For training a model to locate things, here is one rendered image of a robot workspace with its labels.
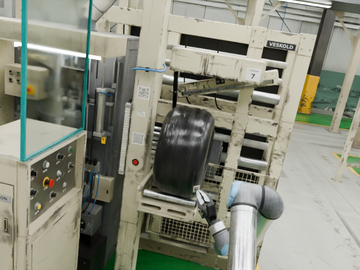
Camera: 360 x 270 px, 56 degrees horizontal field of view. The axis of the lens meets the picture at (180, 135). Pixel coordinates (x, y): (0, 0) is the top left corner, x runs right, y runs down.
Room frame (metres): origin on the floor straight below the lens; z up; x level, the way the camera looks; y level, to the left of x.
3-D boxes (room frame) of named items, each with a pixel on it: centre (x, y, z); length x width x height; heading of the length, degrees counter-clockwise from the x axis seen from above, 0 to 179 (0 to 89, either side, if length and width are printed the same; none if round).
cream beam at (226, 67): (2.29, -0.18, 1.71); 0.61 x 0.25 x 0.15; 82
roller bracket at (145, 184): (2.04, 0.16, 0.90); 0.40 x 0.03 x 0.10; 172
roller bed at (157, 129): (2.42, 0.15, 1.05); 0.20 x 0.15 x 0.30; 82
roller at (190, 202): (1.88, 0.00, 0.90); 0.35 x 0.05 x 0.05; 82
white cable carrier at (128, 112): (2.02, 0.33, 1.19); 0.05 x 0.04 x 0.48; 172
